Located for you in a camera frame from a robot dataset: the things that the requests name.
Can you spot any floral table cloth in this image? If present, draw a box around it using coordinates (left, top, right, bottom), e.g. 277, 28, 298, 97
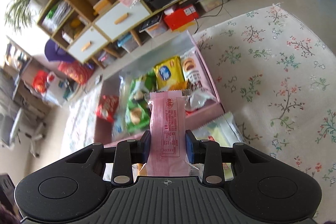
62, 5, 335, 223

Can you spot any purple cap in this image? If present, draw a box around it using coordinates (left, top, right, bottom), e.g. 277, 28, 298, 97
45, 39, 75, 63

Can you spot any white shopping bag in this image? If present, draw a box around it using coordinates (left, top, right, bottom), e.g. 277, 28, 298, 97
32, 70, 70, 106

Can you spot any pink cardboard box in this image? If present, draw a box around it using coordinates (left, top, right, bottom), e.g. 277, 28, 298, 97
93, 32, 224, 156

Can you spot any wooden tv cabinet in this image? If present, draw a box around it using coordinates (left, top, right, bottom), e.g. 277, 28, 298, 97
36, 0, 310, 70

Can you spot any white yellow snack packet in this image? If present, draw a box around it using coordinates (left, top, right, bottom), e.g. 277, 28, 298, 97
189, 112, 245, 181

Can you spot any green snack packet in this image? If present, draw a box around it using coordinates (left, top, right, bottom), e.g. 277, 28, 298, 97
125, 71, 157, 133

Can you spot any red lantern bag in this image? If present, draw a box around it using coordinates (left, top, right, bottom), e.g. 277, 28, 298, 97
58, 61, 94, 85

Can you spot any clear plastic storage bin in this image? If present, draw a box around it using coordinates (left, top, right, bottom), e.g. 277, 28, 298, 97
198, 0, 228, 12

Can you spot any orange snack packet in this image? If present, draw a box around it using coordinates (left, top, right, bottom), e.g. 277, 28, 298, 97
169, 81, 189, 91

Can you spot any red white snack packet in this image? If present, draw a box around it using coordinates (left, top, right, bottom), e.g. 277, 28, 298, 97
96, 95, 119, 123

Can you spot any red storage box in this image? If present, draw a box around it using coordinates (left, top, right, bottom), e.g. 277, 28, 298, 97
163, 5, 199, 31

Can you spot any white brown cake packet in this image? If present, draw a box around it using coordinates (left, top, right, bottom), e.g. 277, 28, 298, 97
181, 51, 216, 111

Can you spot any white blue snack packet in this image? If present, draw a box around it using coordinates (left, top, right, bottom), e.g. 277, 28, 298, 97
112, 108, 127, 140

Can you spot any pink snack bar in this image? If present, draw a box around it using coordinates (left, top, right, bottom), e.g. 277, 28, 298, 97
143, 89, 192, 177

